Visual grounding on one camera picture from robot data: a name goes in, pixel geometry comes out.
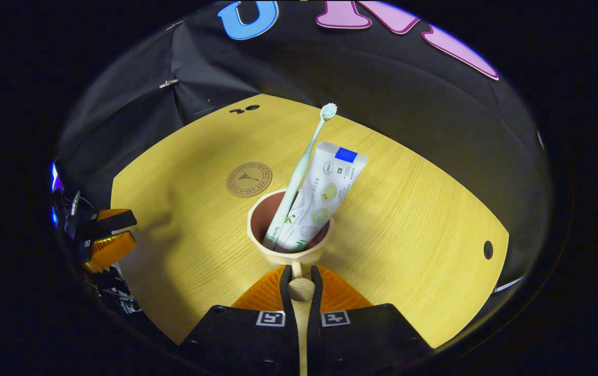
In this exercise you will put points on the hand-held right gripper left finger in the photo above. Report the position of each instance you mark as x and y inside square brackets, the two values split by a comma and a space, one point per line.
[285, 292]

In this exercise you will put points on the black backdrop cloth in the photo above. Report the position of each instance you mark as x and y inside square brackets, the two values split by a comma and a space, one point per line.
[356, 78]

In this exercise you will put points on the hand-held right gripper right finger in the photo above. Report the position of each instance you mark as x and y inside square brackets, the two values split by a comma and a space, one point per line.
[317, 295]

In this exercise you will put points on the pale green toothbrush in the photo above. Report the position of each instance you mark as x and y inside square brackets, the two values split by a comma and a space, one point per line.
[298, 172]

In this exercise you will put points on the white toothpaste tube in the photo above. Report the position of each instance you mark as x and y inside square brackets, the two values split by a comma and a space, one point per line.
[335, 183]

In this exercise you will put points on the silver clip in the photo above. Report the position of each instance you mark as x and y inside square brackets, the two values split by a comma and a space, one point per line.
[168, 83]

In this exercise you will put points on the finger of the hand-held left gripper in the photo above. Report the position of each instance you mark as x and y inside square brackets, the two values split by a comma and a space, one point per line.
[110, 250]
[113, 222]

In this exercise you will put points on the wooden desktop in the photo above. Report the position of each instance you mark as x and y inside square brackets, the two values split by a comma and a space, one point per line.
[408, 235]

